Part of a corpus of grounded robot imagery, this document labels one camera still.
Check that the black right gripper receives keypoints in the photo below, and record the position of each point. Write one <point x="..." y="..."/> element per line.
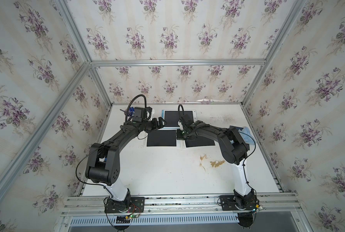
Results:
<point x="178" y="136"/>

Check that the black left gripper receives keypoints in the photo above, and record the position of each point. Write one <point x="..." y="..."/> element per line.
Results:
<point x="153" y="125"/>

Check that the blue framed drawing tablet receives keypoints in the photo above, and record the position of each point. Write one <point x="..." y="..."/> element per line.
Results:
<point x="172" y="118"/>

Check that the white framed tablet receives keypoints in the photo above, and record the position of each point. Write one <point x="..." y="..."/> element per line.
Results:
<point x="162" y="138"/>
<point x="199" y="142"/>

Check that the light blue microfiber cloth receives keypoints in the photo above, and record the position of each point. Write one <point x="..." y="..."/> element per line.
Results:
<point x="247" y="136"/>

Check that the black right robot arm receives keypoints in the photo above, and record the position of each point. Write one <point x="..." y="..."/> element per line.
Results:
<point x="234" y="150"/>

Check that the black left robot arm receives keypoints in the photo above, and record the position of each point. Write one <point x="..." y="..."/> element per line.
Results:
<point x="103" y="161"/>

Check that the small green circuit board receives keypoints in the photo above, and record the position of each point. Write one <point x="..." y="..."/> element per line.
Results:
<point x="126" y="219"/>

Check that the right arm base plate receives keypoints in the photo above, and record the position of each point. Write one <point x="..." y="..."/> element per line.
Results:
<point x="237" y="202"/>

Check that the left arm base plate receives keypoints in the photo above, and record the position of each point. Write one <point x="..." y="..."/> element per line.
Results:
<point x="129" y="205"/>

